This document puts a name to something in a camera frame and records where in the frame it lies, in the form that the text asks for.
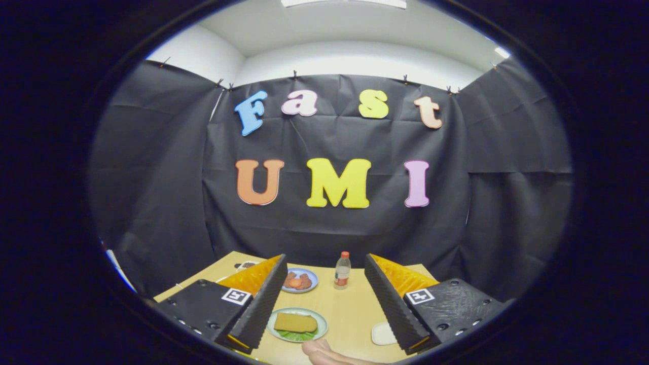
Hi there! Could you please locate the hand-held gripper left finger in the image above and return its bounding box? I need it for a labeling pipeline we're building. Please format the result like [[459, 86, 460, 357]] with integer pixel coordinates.
[[152, 253, 288, 354]]

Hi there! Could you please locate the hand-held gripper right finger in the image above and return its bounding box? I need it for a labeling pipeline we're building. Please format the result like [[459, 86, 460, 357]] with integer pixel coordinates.
[[364, 253, 508, 355]]

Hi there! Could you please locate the toasted bread slice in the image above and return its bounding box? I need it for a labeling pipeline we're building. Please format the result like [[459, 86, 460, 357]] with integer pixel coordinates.
[[274, 313, 318, 333]]

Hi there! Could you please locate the green lettuce leaf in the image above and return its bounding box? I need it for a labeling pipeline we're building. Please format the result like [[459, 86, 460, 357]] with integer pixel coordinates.
[[277, 328, 318, 341]]

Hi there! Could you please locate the small white plate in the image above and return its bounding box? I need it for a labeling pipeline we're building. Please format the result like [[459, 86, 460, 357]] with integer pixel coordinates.
[[372, 322, 399, 346]]

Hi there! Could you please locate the blue plate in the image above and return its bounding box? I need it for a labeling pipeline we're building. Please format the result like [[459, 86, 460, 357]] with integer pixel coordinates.
[[281, 268, 319, 294]]

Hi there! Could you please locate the clear water bottle red cap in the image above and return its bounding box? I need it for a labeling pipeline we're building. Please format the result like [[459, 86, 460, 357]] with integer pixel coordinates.
[[335, 251, 351, 289]]

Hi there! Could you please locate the pale green plate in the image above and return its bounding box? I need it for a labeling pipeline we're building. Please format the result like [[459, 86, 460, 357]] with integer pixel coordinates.
[[267, 308, 329, 343]]

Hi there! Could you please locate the ceiling light panel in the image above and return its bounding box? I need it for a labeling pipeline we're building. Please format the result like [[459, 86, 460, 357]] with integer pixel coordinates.
[[280, 0, 408, 9]]

